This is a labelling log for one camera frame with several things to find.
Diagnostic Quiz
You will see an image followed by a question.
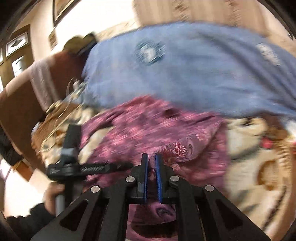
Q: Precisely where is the purple floral blouse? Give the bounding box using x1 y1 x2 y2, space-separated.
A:
80 96 230 240

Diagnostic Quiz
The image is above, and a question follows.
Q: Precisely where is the person's left hand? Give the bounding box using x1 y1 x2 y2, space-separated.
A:
43 182 65 216

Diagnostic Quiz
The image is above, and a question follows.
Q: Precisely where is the brown quilted bedspread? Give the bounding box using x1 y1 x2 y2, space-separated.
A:
31 101 79 153

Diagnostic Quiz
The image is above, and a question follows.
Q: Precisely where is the cream leaf-print blanket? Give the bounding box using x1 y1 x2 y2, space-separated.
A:
39 106 296 241

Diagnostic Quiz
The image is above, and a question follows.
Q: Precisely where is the lilac cloth on headboard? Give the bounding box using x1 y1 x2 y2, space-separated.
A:
28 56 60 111

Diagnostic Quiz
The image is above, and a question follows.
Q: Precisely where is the red wrapped packet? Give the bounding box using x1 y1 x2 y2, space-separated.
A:
261 137 273 150

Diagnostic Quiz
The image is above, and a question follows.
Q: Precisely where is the olive green garment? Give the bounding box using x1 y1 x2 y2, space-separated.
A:
63 33 97 55

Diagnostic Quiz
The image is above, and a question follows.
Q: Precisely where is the blue plaid duvet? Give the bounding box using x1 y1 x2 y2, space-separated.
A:
83 23 295 118

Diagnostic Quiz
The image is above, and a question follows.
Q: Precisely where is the beige striped pillow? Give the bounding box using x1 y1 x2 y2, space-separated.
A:
133 0 268 37

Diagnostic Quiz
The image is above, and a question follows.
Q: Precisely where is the white charger with cable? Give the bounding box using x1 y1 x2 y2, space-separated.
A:
37 80 86 154

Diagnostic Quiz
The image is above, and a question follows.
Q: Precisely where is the small wall frame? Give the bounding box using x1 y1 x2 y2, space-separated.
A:
49 29 58 50

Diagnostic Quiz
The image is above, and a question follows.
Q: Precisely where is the framed wall picture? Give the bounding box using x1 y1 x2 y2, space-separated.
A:
52 0 79 27

